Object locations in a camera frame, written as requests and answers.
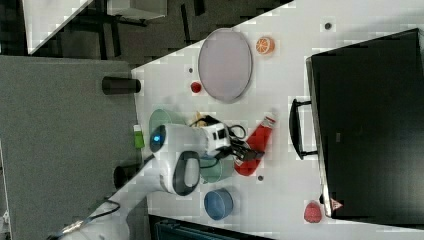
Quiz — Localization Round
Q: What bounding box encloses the black oven door handle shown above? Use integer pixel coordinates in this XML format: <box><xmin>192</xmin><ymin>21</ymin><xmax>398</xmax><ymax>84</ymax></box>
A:
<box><xmin>289</xmin><ymin>99</ymin><xmax>318</xmax><ymax>160</ymax></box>

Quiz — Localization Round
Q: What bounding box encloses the peeled banana toy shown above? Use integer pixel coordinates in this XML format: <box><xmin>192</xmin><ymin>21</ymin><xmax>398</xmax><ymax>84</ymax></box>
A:
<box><xmin>190</xmin><ymin>112</ymin><xmax>207</xmax><ymax>127</ymax></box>

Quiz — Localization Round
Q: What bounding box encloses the red strawberry toy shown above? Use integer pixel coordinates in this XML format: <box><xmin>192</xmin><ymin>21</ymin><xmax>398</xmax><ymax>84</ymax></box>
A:
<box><xmin>190</xmin><ymin>82</ymin><xmax>202</xmax><ymax>93</ymax></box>

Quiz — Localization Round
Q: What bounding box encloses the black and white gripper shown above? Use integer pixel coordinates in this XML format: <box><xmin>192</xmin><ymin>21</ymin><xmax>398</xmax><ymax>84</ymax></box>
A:
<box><xmin>201</xmin><ymin>115</ymin><xmax>264</xmax><ymax>161</ymax></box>

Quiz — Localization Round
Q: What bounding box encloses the orange slice toy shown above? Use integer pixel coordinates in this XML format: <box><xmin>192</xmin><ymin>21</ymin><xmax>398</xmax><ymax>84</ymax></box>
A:
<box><xmin>255</xmin><ymin>36</ymin><xmax>275</xmax><ymax>55</ymax></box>

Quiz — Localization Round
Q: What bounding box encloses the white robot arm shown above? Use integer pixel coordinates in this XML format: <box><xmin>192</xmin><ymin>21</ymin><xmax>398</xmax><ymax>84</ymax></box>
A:
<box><xmin>46</xmin><ymin>115</ymin><xmax>264</xmax><ymax>240</ymax></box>

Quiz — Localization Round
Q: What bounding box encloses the pink strawberry toy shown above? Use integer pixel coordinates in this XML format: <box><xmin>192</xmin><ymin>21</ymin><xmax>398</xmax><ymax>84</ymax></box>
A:
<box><xmin>303</xmin><ymin>201</ymin><xmax>322</xmax><ymax>223</ymax></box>

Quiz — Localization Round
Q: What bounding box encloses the green oval colander basket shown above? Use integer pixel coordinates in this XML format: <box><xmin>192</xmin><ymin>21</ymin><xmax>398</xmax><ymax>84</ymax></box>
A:
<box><xmin>149</xmin><ymin>109</ymin><xmax>186</xmax><ymax>133</ymax></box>

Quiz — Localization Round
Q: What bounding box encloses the grey round plate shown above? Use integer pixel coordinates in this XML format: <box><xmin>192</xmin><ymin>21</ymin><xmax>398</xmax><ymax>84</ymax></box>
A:
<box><xmin>198</xmin><ymin>28</ymin><xmax>253</xmax><ymax>103</ymax></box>

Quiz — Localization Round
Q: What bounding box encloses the black toaster oven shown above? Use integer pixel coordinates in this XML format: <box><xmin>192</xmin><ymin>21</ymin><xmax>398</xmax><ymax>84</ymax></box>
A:
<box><xmin>306</xmin><ymin>29</ymin><xmax>424</xmax><ymax>229</ymax></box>

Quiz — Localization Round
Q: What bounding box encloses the red ketchup bottle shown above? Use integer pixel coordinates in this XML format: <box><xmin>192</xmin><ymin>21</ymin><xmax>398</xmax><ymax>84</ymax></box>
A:
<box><xmin>234</xmin><ymin>114</ymin><xmax>276</xmax><ymax>176</ymax></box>

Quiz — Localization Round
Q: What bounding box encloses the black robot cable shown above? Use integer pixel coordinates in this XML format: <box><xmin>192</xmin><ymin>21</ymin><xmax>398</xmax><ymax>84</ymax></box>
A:
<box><xmin>228</xmin><ymin>124</ymin><xmax>248</xmax><ymax>140</ymax></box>

